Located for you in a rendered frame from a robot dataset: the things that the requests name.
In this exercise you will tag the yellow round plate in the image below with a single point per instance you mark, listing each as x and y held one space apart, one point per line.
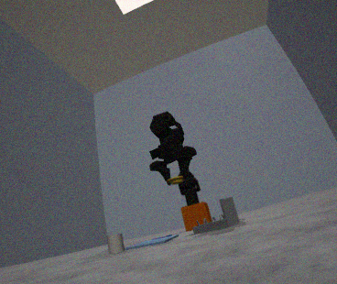
176 180

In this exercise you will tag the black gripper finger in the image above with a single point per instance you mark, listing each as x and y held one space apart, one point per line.
165 172
184 163

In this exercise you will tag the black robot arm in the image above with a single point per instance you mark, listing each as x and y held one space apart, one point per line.
160 126

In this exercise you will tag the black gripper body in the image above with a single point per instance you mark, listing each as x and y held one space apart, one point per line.
184 151

